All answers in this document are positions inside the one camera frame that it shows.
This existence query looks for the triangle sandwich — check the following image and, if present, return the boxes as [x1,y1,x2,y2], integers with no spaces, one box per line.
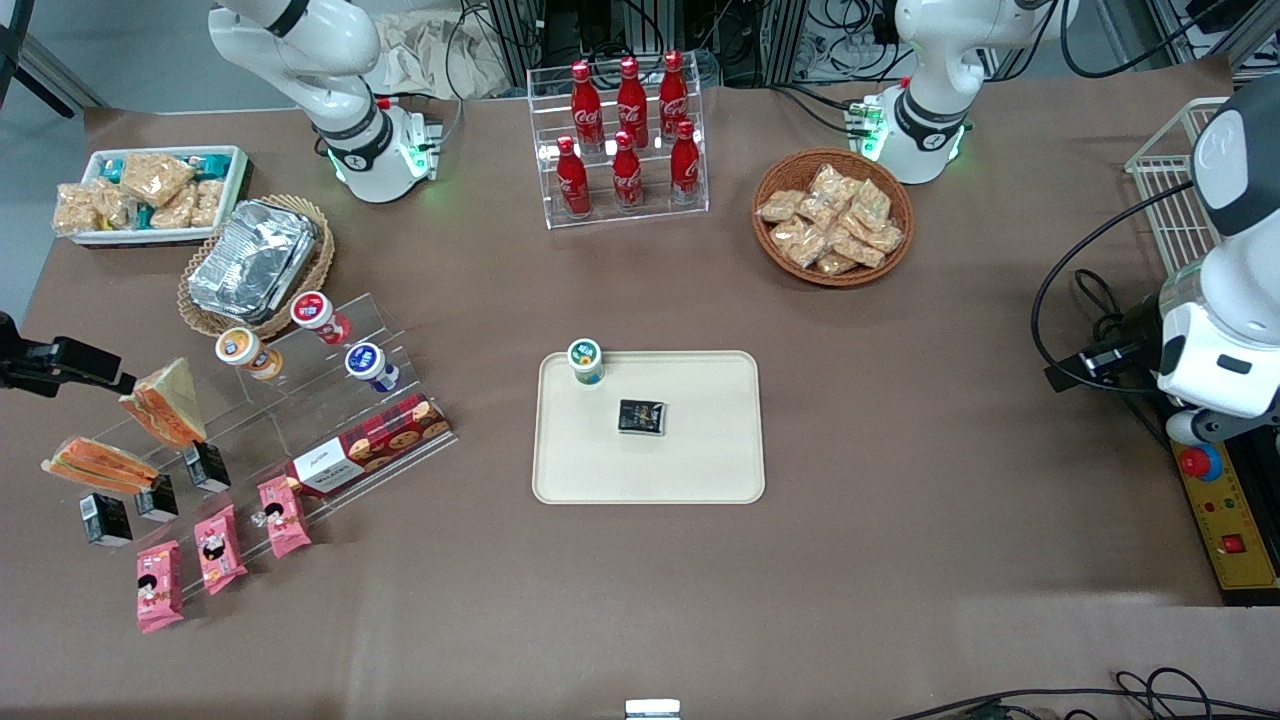
[118,357,209,449]
[42,435,161,497]

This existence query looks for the beige plastic tray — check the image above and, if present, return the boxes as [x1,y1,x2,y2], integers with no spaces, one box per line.
[532,350,767,506]

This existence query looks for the yellow control box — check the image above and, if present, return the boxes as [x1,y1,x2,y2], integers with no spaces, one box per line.
[1172,440,1280,593]

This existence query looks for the round wicker bowl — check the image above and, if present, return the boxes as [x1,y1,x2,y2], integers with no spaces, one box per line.
[752,148,916,289]

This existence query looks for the red cola bottle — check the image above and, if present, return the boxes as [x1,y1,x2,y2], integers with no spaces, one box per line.
[659,50,690,141]
[670,119,701,206]
[571,61,605,153]
[612,130,644,212]
[617,56,649,149]
[556,136,592,218]

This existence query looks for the small black snack box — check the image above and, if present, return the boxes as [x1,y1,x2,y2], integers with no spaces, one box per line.
[617,399,668,438]

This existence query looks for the clear acrylic bottle rack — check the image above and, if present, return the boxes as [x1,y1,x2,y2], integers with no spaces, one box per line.
[527,57,710,231]

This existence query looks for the green lidded small cup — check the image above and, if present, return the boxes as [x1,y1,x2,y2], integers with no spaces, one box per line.
[567,338,605,387]

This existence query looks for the crumpled beige paper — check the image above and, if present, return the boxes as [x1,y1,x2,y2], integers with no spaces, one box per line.
[375,10,511,101]

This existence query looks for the blue lidded cup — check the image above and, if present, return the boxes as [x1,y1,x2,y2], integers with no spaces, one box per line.
[345,342,401,394]

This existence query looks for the red tartan cookie box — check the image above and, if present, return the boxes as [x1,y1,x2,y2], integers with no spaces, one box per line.
[286,393,453,498]

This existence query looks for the red lidded cup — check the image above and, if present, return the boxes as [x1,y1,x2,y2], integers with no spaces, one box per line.
[290,291,353,346]

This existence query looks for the flat wicker basket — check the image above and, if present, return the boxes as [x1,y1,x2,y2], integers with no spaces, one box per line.
[177,194,336,339]

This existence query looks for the pink snack packet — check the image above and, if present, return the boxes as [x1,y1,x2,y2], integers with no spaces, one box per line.
[257,475,313,559]
[193,504,248,596]
[136,541,185,635]

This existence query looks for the clear acrylic tiered shelf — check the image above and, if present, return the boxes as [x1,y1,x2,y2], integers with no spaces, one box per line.
[48,292,461,601]

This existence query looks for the silver foil container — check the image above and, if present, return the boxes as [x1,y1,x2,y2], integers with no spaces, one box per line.
[187,199,319,323]

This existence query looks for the orange lidded cup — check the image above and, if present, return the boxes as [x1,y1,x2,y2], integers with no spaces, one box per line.
[215,327,285,382]

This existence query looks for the white rectangular bin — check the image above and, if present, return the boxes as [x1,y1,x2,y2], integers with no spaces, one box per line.
[70,146,249,247]

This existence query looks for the small black carton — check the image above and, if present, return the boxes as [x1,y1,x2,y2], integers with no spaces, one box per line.
[135,475,181,523]
[182,441,232,494]
[80,493,134,548]

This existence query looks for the grey metal bar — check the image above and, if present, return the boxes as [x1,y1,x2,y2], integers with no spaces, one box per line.
[0,20,106,111]

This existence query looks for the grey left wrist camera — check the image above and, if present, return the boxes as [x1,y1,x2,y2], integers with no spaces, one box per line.
[1165,408,1279,447]

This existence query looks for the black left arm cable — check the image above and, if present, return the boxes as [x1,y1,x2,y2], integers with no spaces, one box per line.
[1030,180,1196,396]

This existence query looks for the white wire basket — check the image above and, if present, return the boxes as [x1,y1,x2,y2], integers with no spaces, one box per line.
[1125,97,1231,276]

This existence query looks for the black cable bundle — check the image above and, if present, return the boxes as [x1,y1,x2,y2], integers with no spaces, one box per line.
[890,668,1280,720]

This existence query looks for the black base cables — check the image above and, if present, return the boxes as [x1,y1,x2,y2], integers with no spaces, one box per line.
[770,83,871,136]

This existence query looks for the aluminium frame rack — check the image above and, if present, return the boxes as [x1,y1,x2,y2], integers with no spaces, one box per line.
[485,0,901,86]

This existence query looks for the black right wrist bracket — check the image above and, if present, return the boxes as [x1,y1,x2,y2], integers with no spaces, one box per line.
[0,312,137,397]

